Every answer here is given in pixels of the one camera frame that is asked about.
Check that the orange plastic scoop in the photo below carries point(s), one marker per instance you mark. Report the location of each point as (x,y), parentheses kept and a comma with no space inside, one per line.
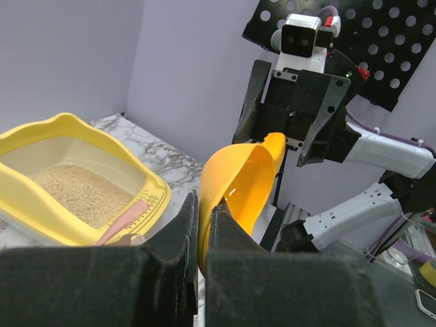
(243,175)

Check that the yellow litter box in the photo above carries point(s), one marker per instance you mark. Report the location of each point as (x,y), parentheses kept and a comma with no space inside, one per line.
(64,182)

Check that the pink cat litter bag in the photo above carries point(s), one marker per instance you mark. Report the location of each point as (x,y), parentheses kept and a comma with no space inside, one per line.
(130,240)

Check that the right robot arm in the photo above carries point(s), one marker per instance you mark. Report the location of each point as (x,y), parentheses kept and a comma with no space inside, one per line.
(403,189)

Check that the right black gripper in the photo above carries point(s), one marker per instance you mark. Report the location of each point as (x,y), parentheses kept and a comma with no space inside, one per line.
(306,107)

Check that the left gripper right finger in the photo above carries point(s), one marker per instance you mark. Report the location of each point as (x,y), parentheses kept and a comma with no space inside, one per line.
(248,286)

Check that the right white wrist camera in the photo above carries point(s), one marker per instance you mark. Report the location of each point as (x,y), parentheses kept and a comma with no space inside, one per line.
(305,40)

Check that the black music stand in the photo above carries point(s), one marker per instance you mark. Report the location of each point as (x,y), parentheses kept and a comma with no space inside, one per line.
(388,38)

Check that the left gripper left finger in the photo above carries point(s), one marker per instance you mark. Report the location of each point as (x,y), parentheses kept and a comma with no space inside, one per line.
(152,284)

